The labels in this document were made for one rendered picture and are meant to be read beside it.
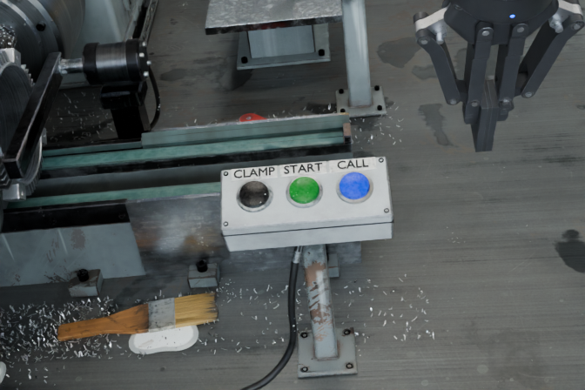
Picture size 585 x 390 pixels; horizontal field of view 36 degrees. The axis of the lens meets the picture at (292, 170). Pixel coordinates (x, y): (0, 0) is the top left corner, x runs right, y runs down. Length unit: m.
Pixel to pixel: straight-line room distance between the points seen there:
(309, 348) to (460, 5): 0.55
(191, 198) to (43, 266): 0.24
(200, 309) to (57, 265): 0.21
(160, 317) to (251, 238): 0.29
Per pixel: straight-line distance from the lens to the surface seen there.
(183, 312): 1.16
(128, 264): 1.22
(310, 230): 0.88
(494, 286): 1.16
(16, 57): 1.21
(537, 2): 0.65
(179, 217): 1.14
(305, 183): 0.88
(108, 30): 1.59
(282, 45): 1.62
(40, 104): 1.20
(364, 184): 0.88
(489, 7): 0.64
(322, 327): 1.03
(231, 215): 0.88
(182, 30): 1.79
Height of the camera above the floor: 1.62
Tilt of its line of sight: 37 degrees down
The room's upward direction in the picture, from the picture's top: 8 degrees counter-clockwise
